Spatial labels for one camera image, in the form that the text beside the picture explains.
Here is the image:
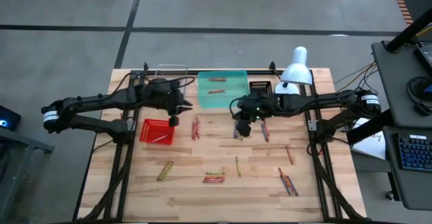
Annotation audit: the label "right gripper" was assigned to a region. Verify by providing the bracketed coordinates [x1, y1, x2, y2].
[232, 92, 283, 122]

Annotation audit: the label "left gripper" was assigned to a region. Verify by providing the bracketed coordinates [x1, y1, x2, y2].
[144, 78, 194, 117]

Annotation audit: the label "black plastic basket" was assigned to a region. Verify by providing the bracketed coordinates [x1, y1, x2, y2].
[248, 80, 273, 95]

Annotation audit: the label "teal plastic bin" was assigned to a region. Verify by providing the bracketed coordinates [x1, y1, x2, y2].
[197, 69, 250, 109]

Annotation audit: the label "clear plastic bin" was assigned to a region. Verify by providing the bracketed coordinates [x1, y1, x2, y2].
[153, 63, 189, 99]

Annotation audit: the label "red plastic basket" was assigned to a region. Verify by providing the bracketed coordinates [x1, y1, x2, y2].
[139, 118, 176, 146]

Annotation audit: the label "white desk lamp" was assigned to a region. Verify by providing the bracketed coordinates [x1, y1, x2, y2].
[273, 46, 314, 96]

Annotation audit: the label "black diagonal bar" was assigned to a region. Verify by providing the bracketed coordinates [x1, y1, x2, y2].
[346, 109, 396, 146]

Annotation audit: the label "white paper sheet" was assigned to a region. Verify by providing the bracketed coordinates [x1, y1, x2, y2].
[350, 117, 387, 161]

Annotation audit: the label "grey side desk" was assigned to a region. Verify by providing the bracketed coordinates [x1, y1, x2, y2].
[371, 40, 432, 129]

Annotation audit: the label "grey metal stand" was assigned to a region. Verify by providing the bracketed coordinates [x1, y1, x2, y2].
[0, 128, 55, 223]

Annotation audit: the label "black headphones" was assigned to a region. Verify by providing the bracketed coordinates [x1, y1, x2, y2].
[406, 76, 432, 117]

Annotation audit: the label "black keyboard blue backlight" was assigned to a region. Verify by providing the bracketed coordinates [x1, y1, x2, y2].
[397, 133, 432, 173]

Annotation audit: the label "black diagonal pole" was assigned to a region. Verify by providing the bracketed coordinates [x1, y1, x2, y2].
[385, 7, 432, 53]

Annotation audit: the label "black device blue light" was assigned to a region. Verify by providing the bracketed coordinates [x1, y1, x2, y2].
[0, 105, 22, 132]

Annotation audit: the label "dark laptop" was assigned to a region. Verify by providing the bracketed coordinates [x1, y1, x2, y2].
[414, 41, 432, 76]

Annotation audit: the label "grey keyboard shelf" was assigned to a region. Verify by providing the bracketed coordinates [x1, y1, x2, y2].
[383, 125, 432, 211]

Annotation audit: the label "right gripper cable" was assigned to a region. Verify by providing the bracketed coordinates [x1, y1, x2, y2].
[229, 97, 244, 120]

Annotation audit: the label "black metal table frame rails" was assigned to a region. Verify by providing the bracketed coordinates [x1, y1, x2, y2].
[72, 61, 367, 223]

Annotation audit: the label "thin yellow cable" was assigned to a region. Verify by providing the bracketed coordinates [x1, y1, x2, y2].
[333, 61, 377, 85]

